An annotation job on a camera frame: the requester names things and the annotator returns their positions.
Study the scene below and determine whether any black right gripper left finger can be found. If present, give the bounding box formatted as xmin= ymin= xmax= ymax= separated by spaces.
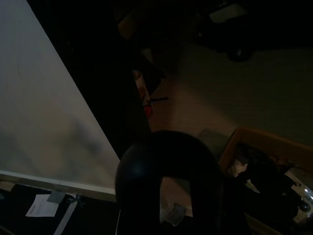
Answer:
xmin=115 ymin=131 xmax=172 ymax=235

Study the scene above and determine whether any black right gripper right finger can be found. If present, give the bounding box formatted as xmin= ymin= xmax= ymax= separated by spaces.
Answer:
xmin=171 ymin=131 xmax=224 ymax=235

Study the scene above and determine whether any black floor mat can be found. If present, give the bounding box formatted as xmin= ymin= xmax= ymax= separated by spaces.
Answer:
xmin=0 ymin=182 xmax=120 ymax=235

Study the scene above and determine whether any crumpled white paper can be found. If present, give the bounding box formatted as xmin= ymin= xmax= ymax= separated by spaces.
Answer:
xmin=227 ymin=163 xmax=249 ymax=178

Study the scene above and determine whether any crumpled clear plastic wrap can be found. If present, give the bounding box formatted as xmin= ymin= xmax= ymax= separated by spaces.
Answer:
xmin=160 ymin=202 xmax=186 ymax=227

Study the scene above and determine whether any black crumpled cloth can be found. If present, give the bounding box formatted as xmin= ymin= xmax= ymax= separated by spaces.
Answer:
xmin=234 ymin=144 xmax=299 ymax=196

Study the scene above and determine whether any red and white patterned object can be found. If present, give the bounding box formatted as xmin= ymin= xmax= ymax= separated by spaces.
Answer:
xmin=133 ymin=70 xmax=154 ymax=118

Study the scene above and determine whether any pale wooden baseboard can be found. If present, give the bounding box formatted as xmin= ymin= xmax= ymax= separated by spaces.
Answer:
xmin=0 ymin=170 xmax=117 ymax=203

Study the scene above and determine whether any grey tape piece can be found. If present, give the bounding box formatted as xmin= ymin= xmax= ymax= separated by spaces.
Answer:
xmin=46 ymin=190 xmax=66 ymax=204

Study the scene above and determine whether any long white tape strip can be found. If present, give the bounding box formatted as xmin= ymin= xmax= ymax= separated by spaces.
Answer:
xmin=52 ymin=200 xmax=78 ymax=235

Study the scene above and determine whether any white printed paper sheet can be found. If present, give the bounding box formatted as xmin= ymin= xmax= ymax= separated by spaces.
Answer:
xmin=25 ymin=194 xmax=59 ymax=218

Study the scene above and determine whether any black bulky device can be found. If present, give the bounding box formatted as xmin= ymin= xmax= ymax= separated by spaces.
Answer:
xmin=195 ymin=14 xmax=260 ymax=62

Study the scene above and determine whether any white rectangular box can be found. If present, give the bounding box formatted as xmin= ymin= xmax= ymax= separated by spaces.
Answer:
xmin=209 ymin=2 xmax=243 ymax=23

